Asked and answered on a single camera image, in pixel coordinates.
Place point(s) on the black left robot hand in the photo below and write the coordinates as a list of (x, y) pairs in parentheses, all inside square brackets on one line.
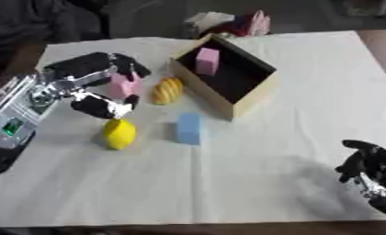
[(89, 65)]

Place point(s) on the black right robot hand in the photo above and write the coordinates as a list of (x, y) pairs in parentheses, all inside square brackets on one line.
[(370, 166)]

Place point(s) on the pink block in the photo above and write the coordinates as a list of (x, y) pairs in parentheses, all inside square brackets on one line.
[(123, 86), (207, 61)]

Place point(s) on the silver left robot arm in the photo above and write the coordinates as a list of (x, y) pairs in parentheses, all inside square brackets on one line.
[(16, 110)]

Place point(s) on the tan cardboard box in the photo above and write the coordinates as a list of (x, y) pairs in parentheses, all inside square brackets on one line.
[(225, 76)]

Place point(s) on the person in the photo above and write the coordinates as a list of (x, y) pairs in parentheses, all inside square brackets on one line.
[(27, 32)]

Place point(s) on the yellow toy lemon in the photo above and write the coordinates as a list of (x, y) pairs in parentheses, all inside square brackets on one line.
[(119, 133)]

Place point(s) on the blue block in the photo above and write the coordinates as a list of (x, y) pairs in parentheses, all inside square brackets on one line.
[(189, 128)]

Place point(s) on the pink and white bag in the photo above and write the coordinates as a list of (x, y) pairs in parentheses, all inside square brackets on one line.
[(231, 24)]

